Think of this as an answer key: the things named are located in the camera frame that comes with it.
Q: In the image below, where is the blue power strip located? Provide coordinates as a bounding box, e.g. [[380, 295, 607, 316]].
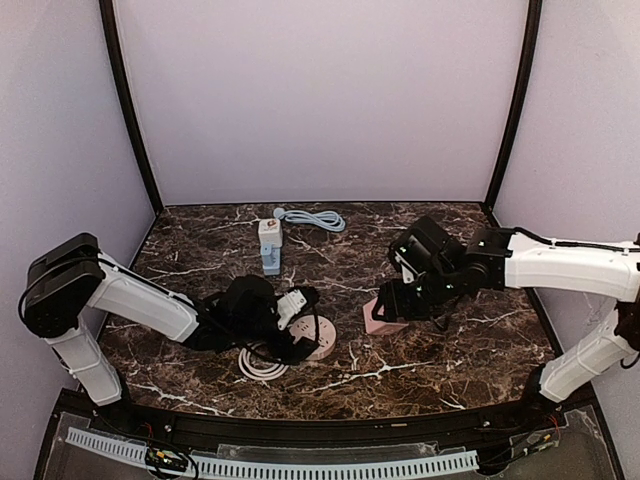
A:
[[260, 241, 282, 276]]

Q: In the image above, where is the pink round power socket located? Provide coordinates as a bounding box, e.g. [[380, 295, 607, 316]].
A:
[[289, 315, 337, 361]]

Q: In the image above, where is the large pink cube adapter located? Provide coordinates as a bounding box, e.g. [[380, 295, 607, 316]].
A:
[[362, 300, 408, 336]]

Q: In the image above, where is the white cube socket adapter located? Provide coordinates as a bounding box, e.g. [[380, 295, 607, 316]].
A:
[[258, 218, 283, 248]]

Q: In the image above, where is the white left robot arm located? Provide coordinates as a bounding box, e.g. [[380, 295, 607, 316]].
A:
[[18, 233, 320, 407]]

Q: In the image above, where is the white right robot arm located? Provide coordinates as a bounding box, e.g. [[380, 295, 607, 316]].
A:
[[370, 225, 639, 407]]

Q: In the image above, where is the small green circuit board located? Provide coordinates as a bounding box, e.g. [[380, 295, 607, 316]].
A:
[[144, 448, 190, 471]]

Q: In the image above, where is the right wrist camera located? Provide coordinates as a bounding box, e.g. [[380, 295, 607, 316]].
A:
[[388, 216, 450, 284]]

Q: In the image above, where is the grey slotted cable duct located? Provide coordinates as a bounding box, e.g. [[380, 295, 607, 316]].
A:
[[65, 427, 479, 479]]

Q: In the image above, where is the right black frame post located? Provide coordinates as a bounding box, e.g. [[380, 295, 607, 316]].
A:
[[483, 0, 543, 212]]

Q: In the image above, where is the black frame post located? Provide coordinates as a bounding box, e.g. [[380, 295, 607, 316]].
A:
[[483, 0, 543, 212], [98, 0, 164, 216]]

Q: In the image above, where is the left black frame post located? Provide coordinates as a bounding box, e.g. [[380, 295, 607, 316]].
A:
[[98, 0, 164, 216]]

